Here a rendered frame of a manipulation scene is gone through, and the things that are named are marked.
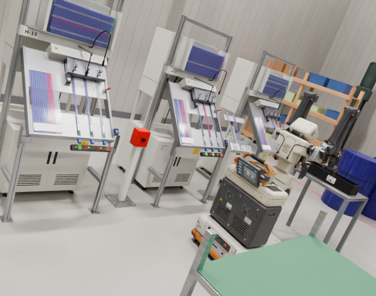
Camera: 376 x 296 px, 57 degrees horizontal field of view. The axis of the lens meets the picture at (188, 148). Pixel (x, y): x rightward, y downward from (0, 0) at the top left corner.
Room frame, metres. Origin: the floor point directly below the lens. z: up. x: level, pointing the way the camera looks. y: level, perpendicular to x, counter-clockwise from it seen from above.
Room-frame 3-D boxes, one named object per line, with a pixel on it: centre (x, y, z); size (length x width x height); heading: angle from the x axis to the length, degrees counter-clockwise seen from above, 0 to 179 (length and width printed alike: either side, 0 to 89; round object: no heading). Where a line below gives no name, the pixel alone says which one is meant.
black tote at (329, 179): (3.63, -1.56, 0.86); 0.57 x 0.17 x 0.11; 42
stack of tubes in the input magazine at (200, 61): (3.95, 0.17, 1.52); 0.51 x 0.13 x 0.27; 136
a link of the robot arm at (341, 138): (3.05, -1.23, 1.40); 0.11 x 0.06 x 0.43; 42
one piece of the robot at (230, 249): (2.67, -0.51, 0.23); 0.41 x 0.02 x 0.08; 42
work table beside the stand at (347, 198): (3.65, -1.58, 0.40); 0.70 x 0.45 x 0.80; 42
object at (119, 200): (3.15, 0.46, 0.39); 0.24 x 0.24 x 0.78; 46
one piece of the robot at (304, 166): (3.10, -0.96, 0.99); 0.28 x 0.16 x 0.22; 42
